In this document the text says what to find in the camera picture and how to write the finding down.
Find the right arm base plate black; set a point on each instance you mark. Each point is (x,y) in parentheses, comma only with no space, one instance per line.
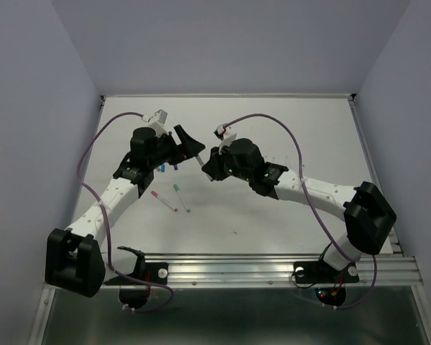
(329,284)

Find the aluminium rail frame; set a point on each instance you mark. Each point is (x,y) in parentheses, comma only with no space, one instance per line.
(212,271)

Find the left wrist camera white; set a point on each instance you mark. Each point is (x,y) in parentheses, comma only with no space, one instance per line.
(156,121)

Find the pink cap marker pen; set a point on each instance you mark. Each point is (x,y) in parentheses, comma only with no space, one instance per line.
(164,201)

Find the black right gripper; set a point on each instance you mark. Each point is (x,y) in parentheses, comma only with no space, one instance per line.
(213,166)

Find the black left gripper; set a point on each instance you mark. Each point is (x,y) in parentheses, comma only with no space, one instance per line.
(188,149)

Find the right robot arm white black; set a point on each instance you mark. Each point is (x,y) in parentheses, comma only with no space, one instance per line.
(365,211)

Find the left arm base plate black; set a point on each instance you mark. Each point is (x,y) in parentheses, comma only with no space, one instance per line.
(145,290)

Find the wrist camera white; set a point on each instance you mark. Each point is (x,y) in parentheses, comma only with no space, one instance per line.
(156,121)
(226,135)

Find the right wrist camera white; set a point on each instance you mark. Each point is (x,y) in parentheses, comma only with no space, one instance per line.
(226,135)

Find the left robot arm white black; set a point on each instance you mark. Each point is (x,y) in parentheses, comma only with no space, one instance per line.
(74,260)

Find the light green cap marker pen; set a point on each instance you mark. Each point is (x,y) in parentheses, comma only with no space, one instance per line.
(182,198)

